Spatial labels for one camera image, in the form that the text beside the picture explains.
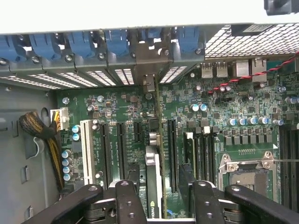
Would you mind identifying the CPU socket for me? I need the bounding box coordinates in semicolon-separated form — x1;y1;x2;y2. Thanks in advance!
217;151;280;203

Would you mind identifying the black RAM slot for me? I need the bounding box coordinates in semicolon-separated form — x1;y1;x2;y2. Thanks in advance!
279;126;287;215
202;127;210;182
196;134;203;182
286;126;294;221
209;134;216;185
293;126;299;224

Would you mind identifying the black long expansion slot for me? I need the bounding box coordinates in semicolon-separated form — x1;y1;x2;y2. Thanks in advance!
116;121;128;182
100;122;113;185
167;119;178;194

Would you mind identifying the white PCI expansion slot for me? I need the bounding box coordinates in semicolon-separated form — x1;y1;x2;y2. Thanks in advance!
79;119;92;185

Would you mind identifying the black short expansion slot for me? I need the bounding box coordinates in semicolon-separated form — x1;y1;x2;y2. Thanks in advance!
133;121;142;144

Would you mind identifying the thin metal locking lever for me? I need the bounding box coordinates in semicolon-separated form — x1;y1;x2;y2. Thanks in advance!
272;158;299;164

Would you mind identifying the green motherboard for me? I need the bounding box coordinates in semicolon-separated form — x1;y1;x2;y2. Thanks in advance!
55;59;299;219

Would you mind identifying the white power connector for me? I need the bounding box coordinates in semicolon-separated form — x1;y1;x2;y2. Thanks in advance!
50;107;70;132

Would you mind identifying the open black PC case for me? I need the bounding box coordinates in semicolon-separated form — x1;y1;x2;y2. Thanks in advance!
0;22;299;224

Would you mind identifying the vented metal slot cover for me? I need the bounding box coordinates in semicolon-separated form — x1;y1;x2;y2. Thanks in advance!
160;51;206;84
41;61;99;88
74;58;117;87
8;63;82;89
0;65;61;91
107;55;136;86

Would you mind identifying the blue card retention clip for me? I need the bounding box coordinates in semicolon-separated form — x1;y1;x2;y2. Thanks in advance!
141;27;162;44
29;34;62;61
0;35;17;61
175;26;202;56
104;29;128;58
68;31;92;58

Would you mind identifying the braided yellow black power cable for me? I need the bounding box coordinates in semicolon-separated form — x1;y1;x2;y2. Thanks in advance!
18;112;66;191

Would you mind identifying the red and black twisted wire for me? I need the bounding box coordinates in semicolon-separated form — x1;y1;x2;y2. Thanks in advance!
207;52;299;94

